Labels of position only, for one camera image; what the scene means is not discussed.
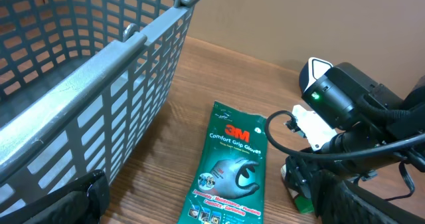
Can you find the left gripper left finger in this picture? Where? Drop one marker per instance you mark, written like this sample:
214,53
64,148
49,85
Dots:
84,200

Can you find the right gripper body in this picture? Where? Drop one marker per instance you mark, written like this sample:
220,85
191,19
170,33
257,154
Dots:
300,176

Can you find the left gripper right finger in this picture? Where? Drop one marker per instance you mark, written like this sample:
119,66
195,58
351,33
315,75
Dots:
336,200

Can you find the green 3M gloves package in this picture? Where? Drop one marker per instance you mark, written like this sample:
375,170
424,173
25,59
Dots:
229,184

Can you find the white barcode scanner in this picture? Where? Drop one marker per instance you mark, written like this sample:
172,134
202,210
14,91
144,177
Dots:
312,71

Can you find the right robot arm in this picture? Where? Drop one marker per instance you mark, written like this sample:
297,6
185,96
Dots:
351,115

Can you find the grey plastic shopping basket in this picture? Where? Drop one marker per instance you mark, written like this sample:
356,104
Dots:
81,82

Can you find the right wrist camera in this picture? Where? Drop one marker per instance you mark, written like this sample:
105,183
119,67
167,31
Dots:
313,127

